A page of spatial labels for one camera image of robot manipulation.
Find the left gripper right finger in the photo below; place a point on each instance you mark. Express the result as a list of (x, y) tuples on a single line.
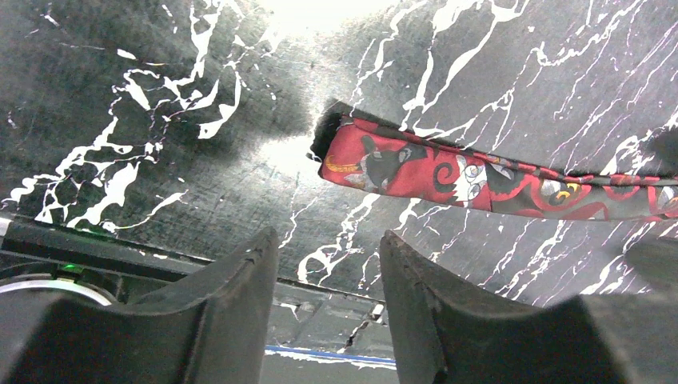
[(447, 330)]

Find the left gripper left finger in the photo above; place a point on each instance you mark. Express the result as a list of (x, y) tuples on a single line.
[(209, 326)]

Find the red patterned tie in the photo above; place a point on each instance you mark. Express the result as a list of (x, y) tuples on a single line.
[(376, 157)]

